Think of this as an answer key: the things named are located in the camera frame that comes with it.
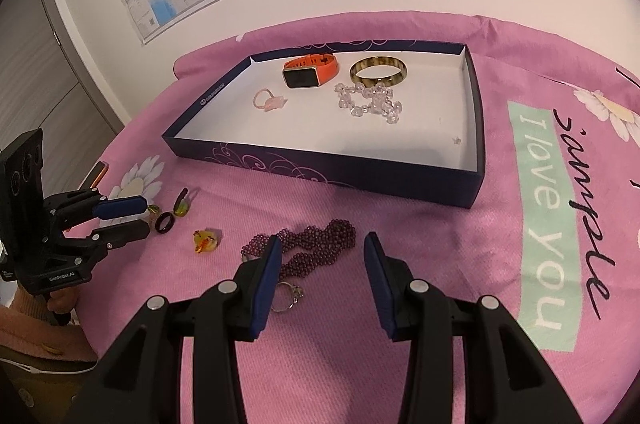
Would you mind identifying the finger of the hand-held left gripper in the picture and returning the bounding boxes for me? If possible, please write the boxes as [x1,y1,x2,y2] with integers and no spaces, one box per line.
[49,188,150,223]
[62,219,151,256]

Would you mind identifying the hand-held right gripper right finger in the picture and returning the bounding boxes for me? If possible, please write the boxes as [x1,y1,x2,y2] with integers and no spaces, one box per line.
[363,232,583,424]

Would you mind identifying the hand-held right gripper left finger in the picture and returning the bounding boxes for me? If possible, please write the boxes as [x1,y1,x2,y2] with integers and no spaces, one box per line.
[65,234,284,424]

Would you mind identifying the silver ring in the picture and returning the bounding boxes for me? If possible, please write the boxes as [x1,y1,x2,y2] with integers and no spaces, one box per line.
[270,281,305,314]

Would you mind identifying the green pendant with black cord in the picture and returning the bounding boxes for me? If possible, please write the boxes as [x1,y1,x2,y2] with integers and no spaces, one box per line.
[171,187,194,218]

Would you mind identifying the purple beaded bracelet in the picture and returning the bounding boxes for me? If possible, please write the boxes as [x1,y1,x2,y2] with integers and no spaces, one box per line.
[240,219,357,283]

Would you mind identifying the yellow amber pendant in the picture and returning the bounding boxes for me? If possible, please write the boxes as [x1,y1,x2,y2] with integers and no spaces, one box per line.
[194,229,220,255]

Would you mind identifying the navy box lid tray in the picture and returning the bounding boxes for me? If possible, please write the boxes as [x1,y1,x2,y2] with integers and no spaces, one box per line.
[161,40,487,210]

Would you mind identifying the person's left forearm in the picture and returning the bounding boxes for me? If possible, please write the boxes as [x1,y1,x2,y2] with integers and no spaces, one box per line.
[0,288,99,366]

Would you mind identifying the person's left hand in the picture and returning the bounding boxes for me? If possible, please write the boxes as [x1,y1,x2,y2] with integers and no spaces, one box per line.
[45,289,79,326]

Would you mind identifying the pink printed blanket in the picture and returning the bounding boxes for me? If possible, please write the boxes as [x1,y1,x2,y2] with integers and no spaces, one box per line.
[75,11,640,424]

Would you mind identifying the grey cabinet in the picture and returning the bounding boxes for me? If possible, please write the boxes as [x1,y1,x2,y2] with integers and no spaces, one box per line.
[0,0,127,155]

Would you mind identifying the pink hair clip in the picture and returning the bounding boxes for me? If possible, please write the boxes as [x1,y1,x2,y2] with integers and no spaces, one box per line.
[252,88,290,111]

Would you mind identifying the brown horn bangle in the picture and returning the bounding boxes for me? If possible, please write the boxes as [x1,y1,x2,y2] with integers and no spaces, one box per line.
[348,56,409,90]

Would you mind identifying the orange smart watch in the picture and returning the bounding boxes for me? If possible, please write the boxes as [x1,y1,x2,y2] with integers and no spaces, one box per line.
[281,53,342,90]

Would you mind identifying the clear crystal bead bracelet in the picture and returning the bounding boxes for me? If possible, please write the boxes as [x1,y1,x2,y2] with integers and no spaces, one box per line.
[334,82,403,125]

